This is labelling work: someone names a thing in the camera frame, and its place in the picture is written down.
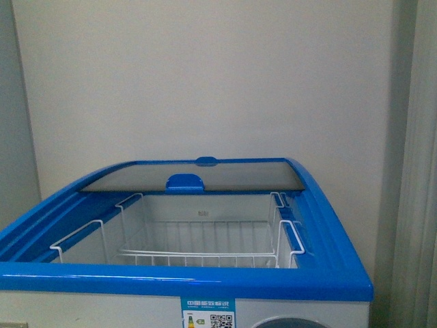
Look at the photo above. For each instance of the glass sliding freezer lid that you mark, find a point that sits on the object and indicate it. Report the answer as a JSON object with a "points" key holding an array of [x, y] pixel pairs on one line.
{"points": [[200, 176]]}

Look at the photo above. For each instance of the white chest freezer blue rim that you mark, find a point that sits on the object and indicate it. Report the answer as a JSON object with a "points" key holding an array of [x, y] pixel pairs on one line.
{"points": [[330, 285]]}

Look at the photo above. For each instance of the blue energy label sticker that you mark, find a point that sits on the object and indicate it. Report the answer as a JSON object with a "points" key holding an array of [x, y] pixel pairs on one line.
{"points": [[208, 312]]}

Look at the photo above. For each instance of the grey round control panel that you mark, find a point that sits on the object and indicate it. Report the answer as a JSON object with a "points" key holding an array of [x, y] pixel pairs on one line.
{"points": [[288, 323]]}

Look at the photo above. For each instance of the grey curtain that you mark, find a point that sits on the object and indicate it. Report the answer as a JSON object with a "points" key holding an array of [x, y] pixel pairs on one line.
{"points": [[413, 293]]}

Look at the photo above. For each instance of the silver brand nameplate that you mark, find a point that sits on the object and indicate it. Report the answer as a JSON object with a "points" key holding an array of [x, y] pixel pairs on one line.
{"points": [[13, 325]]}

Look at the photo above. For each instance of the white wire freezer basket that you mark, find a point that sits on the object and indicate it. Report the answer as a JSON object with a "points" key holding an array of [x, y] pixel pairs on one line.
{"points": [[239, 231]]}

